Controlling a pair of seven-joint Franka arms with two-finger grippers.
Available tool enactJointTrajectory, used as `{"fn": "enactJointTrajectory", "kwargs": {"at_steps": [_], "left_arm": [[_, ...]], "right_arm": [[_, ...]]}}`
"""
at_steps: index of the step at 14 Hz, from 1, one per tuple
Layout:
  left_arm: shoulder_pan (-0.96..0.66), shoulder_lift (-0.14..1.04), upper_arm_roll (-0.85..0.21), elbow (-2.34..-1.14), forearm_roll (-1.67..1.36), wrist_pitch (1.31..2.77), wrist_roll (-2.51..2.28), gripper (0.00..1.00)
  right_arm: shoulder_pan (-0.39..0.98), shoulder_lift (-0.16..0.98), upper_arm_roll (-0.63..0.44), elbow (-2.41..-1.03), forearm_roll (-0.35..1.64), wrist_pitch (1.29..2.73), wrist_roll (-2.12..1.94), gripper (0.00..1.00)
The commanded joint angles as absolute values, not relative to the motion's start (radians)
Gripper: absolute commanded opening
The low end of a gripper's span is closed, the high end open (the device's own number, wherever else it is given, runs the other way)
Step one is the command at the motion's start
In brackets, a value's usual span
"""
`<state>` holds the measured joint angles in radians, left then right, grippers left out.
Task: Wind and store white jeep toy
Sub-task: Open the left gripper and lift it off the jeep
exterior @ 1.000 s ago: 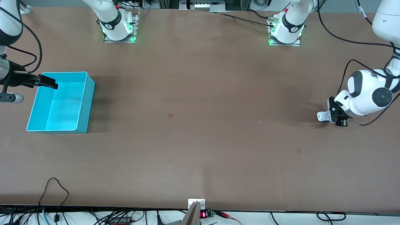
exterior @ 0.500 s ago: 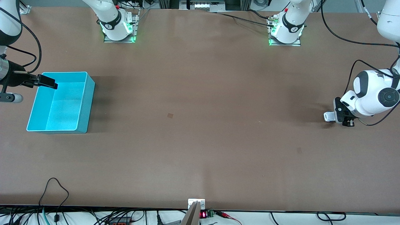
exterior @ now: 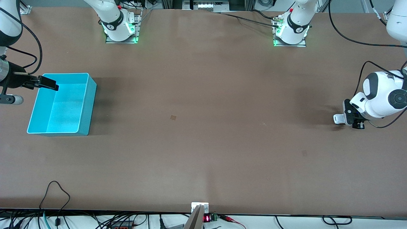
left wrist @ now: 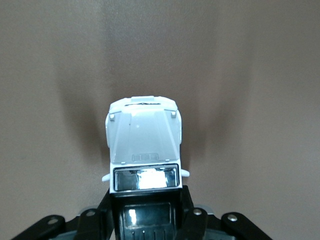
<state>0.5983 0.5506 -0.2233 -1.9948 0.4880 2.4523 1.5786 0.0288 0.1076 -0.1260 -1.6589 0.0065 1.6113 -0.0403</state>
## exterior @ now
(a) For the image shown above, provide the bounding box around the cyan plastic bin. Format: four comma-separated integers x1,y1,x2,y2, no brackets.
27,73,97,137

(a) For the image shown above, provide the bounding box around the red clip lead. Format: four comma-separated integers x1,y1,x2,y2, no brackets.
219,215,247,229

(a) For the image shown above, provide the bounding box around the metal equipment box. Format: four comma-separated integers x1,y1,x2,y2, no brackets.
182,0,230,12

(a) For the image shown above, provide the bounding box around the grey metal bar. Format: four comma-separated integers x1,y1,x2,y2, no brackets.
184,205,204,229

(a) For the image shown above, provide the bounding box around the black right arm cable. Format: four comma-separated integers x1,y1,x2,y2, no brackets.
0,8,43,74

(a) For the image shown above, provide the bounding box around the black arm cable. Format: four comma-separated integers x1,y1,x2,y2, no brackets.
328,0,407,128
0,8,43,74

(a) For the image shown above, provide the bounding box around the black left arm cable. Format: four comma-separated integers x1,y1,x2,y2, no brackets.
328,0,407,128

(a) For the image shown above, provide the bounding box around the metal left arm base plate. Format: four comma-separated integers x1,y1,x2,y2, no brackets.
273,30,307,47

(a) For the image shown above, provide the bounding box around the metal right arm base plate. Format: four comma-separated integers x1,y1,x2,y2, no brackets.
106,10,142,44

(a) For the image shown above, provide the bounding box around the black coiled cable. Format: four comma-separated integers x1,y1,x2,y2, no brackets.
275,216,353,229

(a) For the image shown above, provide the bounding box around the black base cable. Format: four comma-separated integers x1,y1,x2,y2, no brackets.
212,10,282,28

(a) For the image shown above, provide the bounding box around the black looped cable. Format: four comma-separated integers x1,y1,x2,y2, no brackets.
39,181,71,227

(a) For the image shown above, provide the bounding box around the white metal bracket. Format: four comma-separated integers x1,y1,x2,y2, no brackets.
191,202,209,213

